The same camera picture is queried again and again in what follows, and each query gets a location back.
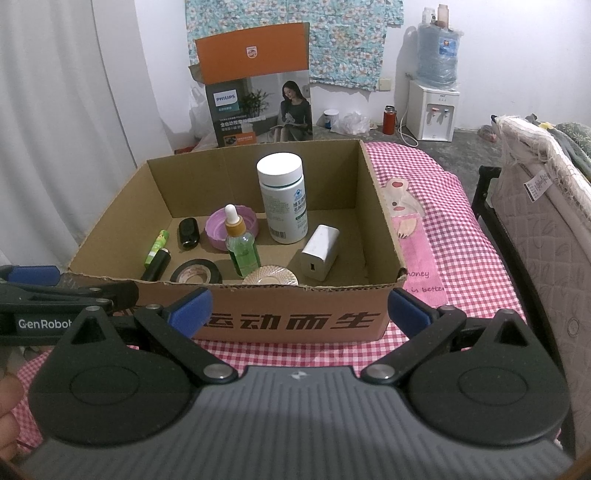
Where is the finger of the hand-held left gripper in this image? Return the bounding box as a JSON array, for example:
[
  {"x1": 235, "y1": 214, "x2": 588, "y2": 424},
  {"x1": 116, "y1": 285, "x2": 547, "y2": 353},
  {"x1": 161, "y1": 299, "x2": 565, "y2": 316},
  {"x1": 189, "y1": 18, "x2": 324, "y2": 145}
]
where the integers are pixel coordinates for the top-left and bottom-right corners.
[
  {"x1": 87, "y1": 281, "x2": 140, "y2": 311},
  {"x1": 0, "y1": 264, "x2": 64, "y2": 288}
]

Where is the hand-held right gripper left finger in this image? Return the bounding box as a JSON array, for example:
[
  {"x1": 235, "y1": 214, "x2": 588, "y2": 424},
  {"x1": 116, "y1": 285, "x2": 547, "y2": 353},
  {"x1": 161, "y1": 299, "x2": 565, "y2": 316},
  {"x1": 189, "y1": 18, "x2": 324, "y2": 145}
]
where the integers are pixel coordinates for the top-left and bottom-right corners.
[{"x1": 51, "y1": 286, "x2": 236, "y2": 387}]

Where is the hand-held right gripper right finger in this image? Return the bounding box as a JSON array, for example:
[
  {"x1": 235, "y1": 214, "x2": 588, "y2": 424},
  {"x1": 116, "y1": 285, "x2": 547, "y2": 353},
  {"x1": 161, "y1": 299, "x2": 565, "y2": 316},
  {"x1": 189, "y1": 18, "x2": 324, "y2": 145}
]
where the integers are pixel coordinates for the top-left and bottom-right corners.
[{"x1": 362, "y1": 288, "x2": 539, "y2": 387}]

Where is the black tape roll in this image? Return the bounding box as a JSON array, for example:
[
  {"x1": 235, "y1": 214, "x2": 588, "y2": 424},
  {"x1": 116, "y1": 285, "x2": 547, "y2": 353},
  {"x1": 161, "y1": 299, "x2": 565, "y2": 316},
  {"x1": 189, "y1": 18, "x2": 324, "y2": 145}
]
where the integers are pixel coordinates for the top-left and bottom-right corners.
[{"x1": 169, "y1": 259, "x2": 223, "y2": 285}]

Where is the black cylinder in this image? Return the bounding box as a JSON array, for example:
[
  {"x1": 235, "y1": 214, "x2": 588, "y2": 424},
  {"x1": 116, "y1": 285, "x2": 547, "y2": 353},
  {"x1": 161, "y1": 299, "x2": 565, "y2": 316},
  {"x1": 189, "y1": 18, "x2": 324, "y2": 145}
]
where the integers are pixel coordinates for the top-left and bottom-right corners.
[{"x1": 140, "y1": 248, "x2": 172, "y2": 282}]

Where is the small green tube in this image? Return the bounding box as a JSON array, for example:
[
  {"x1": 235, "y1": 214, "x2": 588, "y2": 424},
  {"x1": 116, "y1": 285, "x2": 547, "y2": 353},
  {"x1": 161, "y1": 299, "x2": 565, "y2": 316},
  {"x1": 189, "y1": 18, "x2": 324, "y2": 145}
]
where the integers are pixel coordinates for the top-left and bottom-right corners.
[{"x1": 142, "y1": 229, "x2": 171, "y2": 269}]

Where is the small black oval case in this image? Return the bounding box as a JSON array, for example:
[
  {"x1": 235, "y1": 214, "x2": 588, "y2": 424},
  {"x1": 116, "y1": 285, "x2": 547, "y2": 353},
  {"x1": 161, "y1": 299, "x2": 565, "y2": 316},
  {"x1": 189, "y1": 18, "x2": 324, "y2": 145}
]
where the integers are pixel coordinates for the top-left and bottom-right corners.
[{"x1": 178, "y1": 218, "x2": 201, "y2": 250}]

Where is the green dropper bottle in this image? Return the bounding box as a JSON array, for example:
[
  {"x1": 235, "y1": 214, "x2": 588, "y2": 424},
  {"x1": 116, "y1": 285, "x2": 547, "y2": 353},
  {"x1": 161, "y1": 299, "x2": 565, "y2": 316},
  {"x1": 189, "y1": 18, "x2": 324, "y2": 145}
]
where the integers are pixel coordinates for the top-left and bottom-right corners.
[{"x1": 225, "y1": 205, "x2": 260, "y2": 278}]

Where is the pink round lid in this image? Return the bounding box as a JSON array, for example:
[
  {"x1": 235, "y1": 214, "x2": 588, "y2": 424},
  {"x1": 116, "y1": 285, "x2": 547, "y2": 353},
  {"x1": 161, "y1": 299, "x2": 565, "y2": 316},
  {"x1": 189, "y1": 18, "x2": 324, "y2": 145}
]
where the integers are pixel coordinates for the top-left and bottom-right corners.
[{"x1": 205, "y1": 205, "x2": 258, "y2": 252}]

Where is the white charger block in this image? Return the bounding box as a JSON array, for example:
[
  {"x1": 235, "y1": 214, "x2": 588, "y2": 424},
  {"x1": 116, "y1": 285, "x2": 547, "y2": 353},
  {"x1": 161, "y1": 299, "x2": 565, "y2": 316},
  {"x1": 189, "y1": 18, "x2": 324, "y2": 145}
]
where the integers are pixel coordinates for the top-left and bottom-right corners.
[{"x1": 301, "y1": 224, "x2": 341, "y2": 282}]

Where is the brown cardboard box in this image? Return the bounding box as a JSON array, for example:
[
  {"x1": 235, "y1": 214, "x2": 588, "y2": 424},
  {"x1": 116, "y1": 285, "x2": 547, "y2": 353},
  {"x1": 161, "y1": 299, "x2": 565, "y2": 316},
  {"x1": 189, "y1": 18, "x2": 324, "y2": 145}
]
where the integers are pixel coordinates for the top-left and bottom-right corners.
[{"x1": 67, "y1": 138, "x2": 409, "y2": 345}]

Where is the white capped pill bottle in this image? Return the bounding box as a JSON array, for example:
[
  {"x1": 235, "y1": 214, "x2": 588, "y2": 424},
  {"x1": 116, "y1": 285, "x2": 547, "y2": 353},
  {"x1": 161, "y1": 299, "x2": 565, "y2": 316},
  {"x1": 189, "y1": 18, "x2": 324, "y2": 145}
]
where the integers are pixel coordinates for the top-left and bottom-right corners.
[{"x1": 256, "y1": 154, "x2": 309, "y2": 244}]

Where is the person's left hand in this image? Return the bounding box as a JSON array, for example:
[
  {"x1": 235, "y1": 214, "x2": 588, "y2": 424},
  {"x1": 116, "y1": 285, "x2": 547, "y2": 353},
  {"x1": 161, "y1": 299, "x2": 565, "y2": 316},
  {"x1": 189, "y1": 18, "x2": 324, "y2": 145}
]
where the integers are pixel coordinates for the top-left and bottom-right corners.
[{"x1": 0, "y1": 373, "x2": 25, "y2": 463}]

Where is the pink checkered tablecloth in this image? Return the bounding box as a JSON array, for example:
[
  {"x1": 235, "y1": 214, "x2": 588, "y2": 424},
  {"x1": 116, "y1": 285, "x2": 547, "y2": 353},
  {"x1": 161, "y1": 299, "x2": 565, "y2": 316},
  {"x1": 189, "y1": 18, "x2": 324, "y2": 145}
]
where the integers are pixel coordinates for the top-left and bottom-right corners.
[{"x1": 16, "y1": 141, "x2": 532, "y2": 462}]

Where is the quilted mattress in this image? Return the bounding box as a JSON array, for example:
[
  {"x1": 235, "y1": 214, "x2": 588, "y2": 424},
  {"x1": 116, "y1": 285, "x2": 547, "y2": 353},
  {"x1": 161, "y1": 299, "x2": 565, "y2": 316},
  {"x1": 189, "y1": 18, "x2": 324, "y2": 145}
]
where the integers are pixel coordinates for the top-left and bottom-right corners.
[{"x1": 492, "y1": 134, "x2": 591, "y2": 462}]

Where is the white curtain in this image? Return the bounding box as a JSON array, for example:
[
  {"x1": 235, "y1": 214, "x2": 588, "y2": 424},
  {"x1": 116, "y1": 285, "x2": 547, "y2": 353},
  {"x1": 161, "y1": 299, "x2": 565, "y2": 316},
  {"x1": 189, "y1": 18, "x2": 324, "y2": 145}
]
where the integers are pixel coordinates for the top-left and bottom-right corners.
[{"x1": 0, "y1": 0, "x2": 174, "y2": 268}]

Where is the white shopping bag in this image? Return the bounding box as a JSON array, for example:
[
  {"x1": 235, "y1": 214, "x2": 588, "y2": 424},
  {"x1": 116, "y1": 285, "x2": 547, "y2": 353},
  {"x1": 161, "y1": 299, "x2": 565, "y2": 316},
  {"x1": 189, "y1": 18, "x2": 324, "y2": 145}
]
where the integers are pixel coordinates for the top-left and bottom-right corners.
[{"x1": 188, "y1": 85, "x2": 218, "y2": 148}]

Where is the clear plastic bag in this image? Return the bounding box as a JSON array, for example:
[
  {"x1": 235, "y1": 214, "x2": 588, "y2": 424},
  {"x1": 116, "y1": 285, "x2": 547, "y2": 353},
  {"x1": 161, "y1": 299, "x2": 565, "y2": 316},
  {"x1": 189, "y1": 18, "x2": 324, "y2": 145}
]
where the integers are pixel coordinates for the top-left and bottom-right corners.
[{"x1": 331, "y1": 111, "x2": 371, "y2": 136}]

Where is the white water dispenser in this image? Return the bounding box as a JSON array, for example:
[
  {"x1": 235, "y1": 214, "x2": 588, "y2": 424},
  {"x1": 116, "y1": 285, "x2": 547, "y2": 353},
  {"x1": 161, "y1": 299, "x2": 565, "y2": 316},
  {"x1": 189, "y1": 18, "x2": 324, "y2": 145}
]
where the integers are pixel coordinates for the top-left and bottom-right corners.
[{"x1": 407, "y1": 79, "x2": 461, "y2": 141}]

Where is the white fluffy blanket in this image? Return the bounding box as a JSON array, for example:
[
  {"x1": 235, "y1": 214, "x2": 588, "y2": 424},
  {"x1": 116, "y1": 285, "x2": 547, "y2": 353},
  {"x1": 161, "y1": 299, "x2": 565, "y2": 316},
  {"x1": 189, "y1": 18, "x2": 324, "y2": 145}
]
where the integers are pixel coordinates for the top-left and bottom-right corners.
[{"x1": 492, "y1": 113, "x2": 568, "y2": 168}]

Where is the grey blanket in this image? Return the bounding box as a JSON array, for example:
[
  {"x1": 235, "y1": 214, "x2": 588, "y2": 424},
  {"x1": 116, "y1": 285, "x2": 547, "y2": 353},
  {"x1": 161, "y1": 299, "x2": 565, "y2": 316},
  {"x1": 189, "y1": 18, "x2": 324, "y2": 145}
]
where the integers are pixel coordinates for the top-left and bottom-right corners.
[{"x1": 526, "y1": 113, "x2": 591, "y2": 195}]

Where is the orange printed appliance carton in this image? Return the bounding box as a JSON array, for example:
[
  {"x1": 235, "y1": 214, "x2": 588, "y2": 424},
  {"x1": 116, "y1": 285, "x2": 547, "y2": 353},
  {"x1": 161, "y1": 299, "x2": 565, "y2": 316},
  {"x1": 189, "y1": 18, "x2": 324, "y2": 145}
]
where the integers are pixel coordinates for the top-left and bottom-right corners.
[{"x1": 188, "y1": 21, "x2": 315, "y2": 149}]

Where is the black metal frame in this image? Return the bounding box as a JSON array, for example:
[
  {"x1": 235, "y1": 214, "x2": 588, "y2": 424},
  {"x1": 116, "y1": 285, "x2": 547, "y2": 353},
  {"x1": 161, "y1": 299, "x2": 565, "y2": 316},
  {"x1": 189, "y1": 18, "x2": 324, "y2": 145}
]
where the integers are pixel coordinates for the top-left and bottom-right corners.
[{"x1": 471, "y1": 165, "x2": 578, "y2": 457}]

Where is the white hose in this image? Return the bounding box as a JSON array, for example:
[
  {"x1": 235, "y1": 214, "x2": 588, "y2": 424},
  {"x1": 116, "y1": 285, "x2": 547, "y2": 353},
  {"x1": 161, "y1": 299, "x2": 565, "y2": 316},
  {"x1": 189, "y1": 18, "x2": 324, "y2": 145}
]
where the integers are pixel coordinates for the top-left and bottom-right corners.
[{"x1": 399, "y1": 111, "x2": 421, "y2": 147}]

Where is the floral wall cloth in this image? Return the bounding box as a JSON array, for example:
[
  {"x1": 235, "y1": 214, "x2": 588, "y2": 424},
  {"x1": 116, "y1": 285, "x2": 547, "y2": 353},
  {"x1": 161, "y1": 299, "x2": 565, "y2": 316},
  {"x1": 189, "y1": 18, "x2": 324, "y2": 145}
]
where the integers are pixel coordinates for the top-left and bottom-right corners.
[{"x1": 185, "y1": 0, "x2": 404, "y2": 89}]

